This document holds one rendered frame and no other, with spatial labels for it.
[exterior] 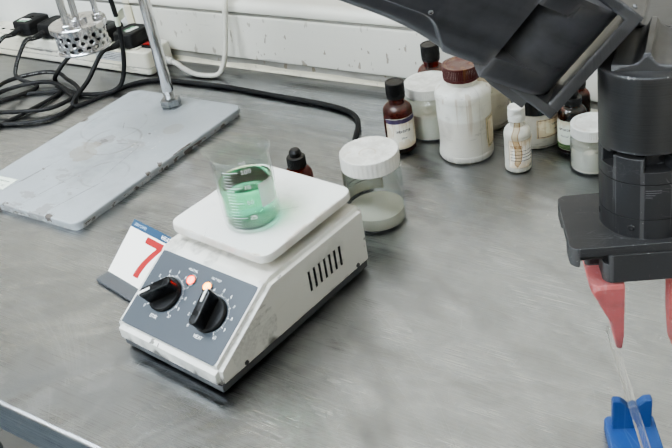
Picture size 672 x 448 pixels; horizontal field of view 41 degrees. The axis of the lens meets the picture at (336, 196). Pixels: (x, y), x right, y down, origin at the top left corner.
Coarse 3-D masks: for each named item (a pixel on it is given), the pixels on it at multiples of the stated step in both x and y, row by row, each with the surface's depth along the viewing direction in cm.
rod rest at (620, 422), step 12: (648, 396) 60; (612, 408) 61; (624, 408) 61; (648, 408) 61; (612, 420) 61; (624, 420) 61; (648, 420) 61; (612, 432) 62; (624, 432) 61; (648, 432) 61; (612, 444) 61; (624, 444) 61; (636, 444) 60; (660, 444) 60
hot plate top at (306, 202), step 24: (216, 192) 82; (288, 192) 80; (312, 192) 80; (336, 192) 79; (192, 216) 79; (216, 216) 79; (288, 216) 77; (312, 216) 76; (216, 240) 75; (240, 240) 75; (264, 240) 74; (288, 240) 74
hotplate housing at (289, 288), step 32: (320, 224) 78; (352, 224) 80; (192, 256) 77; (224, 256) 76; (288, 256) 75; (320, 256) 77; (352, 256) 81; (288, 288) 74; (320, 288) 78; (256, 320) 72; (288, 320) 75; (160, 352) 75; (224, 352) 71; (256, 352) 73; (224, 384) 71
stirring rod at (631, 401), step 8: (608, 328) 67; (608, 336) 66; (616, 352) 65; (616, 360) 64; (624, 368) 63; (624, 376) 62; (624, 384) 62; (624, 392) 62; (632, 392) 61; (632, 400) 60; (632, 408) 60; (632, 416) 60; (640, 416) 59; (640, 424) 59; (640, 432) 58; (640, 440) 58; (648, 440) 58
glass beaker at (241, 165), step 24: (216, 144) 75; (240, 144) 76; (264, 144) 73; (216, 168) 73; (240, 168) 72; (264, 168) 73; (240, 192) 73; (264, 192) 74; (240, 216) 74; (264, 216) 75
